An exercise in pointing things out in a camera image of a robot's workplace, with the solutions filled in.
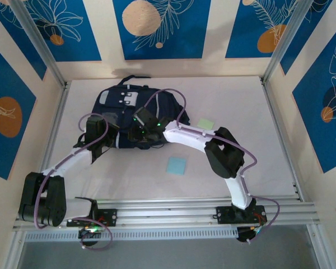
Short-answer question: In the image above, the aluminium rail beam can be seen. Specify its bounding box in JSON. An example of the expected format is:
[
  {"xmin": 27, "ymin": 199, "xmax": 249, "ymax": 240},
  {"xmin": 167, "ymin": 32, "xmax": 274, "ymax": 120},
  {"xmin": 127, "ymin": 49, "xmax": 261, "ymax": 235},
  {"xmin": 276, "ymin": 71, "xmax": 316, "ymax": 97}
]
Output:
[{"xmin": 12, "ymin": 197, "xmax": 321, "ymax": 232}]

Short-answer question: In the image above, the aluminium frame post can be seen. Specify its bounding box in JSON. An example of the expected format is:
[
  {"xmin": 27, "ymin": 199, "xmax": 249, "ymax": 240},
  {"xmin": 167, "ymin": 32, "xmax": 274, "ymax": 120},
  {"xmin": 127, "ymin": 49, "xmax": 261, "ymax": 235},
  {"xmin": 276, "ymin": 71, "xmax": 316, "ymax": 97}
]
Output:
[
  {"xmin": 262, "ymin": 0, "xmax": 315, "ymax": 85},
  {"xmin": 10, "ymin": 0, "xmax": 67, "ymax": 88}
]

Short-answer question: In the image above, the grey slotted cable duct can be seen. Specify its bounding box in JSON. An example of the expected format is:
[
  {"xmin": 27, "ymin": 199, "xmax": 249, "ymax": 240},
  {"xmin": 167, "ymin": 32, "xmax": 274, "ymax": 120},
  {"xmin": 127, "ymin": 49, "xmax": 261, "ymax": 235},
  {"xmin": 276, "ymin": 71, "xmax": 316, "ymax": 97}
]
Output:
[{"xmin": 25, "ymin": 227, "xmax": 239, "ymax": 242}]

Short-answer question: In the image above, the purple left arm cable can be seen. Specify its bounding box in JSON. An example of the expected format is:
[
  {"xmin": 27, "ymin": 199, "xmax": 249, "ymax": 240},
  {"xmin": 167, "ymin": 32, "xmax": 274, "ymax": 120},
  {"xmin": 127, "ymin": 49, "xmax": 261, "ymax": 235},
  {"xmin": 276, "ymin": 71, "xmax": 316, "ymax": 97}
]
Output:
[{"xmin": 33, "ymin": 113, "xmax": 113, "ymax": 251}]

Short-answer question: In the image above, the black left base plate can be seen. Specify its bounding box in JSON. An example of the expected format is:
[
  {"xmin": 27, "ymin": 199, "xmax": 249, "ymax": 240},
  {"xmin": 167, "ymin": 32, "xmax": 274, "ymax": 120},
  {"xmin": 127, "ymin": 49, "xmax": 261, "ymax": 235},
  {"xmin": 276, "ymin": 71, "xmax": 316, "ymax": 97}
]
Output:
[{"xmin": 66, "ymin": 208, "xmax": 118, "ymax": 228}]

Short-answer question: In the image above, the blue sticky note pad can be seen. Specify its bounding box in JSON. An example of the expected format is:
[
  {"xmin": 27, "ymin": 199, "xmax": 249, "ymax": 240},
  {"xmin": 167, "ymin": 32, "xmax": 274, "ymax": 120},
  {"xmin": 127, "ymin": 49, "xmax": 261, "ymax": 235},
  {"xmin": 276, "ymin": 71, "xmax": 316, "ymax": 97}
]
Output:
[{"xmin": 166, "ymin": 156, "xmax": 188, "ymax": 176}]

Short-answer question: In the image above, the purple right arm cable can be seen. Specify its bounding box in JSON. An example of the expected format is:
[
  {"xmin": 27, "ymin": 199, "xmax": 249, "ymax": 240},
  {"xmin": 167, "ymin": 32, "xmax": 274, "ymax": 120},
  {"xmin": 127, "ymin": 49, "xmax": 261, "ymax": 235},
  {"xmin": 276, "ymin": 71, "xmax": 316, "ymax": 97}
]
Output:
[{"xmin": 144, "ymin": 89, "xmax": 281, "ymax": 244}]

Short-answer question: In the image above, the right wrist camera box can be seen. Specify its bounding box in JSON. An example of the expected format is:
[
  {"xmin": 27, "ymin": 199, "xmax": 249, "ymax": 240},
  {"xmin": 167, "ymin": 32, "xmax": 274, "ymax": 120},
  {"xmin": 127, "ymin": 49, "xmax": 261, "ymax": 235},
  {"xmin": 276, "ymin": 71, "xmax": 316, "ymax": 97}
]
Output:
[{"xmin": 133, "ymin": 112, "xmax": 146, "ymax": 126}]

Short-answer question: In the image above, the navy blue backpack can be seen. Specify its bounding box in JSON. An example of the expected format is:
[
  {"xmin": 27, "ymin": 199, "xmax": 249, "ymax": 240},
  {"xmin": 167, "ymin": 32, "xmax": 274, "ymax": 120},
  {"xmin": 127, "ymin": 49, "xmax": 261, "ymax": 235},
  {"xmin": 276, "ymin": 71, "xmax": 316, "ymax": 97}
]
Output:
[{"xmin": 74, "ymin": 75, "xmax": 191, "ymax": 151}]

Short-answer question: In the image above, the black controller board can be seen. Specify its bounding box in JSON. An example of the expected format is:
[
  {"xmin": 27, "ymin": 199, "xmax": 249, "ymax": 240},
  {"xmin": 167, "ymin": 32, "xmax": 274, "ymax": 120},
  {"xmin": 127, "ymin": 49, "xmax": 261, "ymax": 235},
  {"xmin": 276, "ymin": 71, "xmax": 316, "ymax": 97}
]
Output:
[
  {"xmin": 78, "ymin": 226, "xmax": 104, "ymax": 247},
  {"xmin": 236, "ymin": 225, "xmax": 265, "ymax": 244}
]

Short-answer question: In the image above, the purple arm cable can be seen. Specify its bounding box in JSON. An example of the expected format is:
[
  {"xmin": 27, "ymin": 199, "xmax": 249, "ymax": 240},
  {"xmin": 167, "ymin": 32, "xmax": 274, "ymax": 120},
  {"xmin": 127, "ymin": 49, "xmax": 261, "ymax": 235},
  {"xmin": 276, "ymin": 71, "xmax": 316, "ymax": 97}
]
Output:
[
  {"xmin": 144, "ymin": 89, "xmax": 281, "ymax": 244},
  {"xmin": 33, "ymin": 113, "xmax": 113, "ymax": 251}
]

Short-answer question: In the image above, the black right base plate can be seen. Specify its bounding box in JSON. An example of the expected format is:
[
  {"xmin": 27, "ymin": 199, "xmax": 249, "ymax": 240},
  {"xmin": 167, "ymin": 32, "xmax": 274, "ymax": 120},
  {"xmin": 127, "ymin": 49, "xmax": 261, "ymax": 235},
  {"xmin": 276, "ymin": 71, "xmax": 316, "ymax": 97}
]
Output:
[{"xmin": 216, "ymin": 206, "xmax": 267, "ymax": 225}]

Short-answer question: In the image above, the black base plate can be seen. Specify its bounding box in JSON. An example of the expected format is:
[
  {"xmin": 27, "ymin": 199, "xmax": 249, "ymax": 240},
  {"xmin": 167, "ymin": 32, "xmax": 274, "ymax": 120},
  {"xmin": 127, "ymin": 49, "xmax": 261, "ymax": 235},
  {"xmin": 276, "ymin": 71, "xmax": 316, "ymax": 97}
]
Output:
[
  {"xmin": 216, "ymin": 206, "xmax": 267, "ymax": 225},
  {"xmin": 66, "ymin": 208, "xmax": 118, "ymax": 228}
]

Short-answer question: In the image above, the green sticky note pad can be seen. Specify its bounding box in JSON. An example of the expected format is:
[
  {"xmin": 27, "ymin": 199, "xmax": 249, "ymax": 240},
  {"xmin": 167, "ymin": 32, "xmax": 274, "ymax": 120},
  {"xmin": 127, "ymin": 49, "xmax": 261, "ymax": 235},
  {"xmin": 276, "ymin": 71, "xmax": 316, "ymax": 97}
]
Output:
[{"xmin": 197, "ymin": 118, "xmax": 215, "ymax": 130}]

